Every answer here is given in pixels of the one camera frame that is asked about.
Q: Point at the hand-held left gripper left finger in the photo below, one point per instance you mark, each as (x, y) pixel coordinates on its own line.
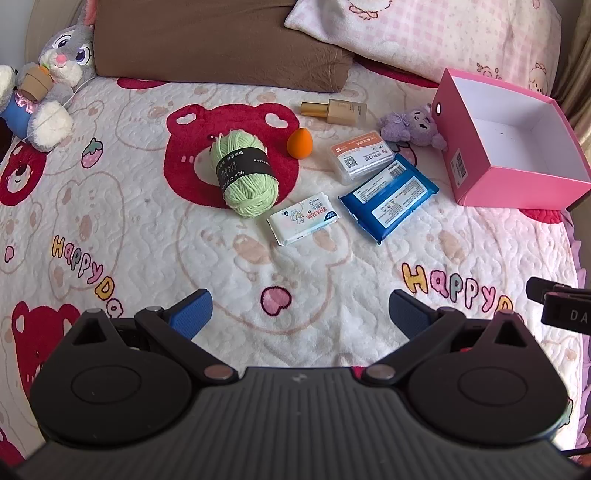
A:
(194, 314)

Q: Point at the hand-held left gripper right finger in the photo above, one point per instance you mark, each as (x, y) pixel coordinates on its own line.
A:
(406, 310)

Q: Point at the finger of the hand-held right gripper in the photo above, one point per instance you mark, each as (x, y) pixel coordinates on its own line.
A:
(542, 287)

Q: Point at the pink cardboard box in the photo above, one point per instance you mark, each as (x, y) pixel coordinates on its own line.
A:
(508, 184)

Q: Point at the blue wet wipes pack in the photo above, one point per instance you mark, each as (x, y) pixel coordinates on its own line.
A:
(390, 198)

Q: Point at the white tissue pack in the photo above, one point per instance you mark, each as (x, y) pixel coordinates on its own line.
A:
(304, 219)

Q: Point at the green yarn ball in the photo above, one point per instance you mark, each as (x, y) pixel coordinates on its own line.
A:
(244, 177)

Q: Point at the clear box with orange label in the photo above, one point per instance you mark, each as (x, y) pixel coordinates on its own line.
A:
(362, 157)

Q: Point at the orange makeup sponge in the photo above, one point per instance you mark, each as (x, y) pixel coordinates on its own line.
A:
(299, 144)

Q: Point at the foundation bottle with gold cap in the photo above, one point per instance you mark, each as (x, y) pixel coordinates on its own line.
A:
(341, 112)

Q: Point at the white blanket with red bears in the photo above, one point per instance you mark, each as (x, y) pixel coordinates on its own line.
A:
(138, 240)

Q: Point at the purple plush toy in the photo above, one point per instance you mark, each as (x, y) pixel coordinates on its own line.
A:
(411, 127)

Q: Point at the beige curtain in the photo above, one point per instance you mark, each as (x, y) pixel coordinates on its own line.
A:
(577, 92)

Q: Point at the brown pillow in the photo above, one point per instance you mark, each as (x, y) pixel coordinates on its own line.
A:
(207, 41)

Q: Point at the pink checked pillow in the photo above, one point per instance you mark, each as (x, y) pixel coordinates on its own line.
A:
(415, 32)

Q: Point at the grey bunny plush toy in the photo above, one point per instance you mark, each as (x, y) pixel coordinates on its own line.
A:
(67, 50)

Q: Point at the beige headboard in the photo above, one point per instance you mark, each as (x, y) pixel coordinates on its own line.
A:
(37, 27)

